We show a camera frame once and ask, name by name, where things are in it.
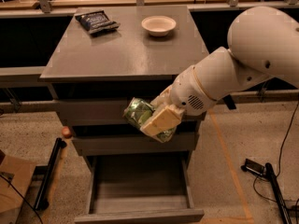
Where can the blue chip bag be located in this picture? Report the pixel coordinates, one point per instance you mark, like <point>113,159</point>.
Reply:
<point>97,21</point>

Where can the white paper bowl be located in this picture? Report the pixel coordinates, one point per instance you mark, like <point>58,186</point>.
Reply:
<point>158,26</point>

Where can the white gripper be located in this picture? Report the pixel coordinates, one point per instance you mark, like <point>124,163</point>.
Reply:
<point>188,90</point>

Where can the middle drawer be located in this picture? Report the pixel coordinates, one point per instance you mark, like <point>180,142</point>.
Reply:
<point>125,139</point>

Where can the small black device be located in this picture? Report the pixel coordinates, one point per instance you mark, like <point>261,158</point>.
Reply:
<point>253,167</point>

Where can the top drawer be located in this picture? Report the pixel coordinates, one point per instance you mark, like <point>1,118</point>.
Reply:
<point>80,112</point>

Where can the black bar stand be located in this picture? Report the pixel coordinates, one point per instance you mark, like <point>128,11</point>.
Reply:
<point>46,171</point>
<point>270,174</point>

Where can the grey drawer cabinet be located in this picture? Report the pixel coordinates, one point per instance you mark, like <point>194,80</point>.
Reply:
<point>125,63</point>

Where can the open bottom drawer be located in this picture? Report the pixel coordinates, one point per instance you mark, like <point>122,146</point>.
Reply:
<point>148,188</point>

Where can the black bar stand right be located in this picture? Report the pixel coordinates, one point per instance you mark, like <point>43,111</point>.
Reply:
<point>270,174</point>

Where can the small orange ball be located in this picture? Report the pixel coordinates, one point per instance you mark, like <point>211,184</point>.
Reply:
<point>66,132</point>

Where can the green can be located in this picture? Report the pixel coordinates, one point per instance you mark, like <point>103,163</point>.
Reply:
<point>138,112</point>

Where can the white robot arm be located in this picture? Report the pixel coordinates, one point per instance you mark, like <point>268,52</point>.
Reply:
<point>263,42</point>

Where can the cardboard box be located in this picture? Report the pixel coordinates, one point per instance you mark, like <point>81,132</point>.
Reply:
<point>15,179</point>

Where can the black bar stand left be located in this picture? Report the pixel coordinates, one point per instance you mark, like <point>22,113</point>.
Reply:
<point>46,171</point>

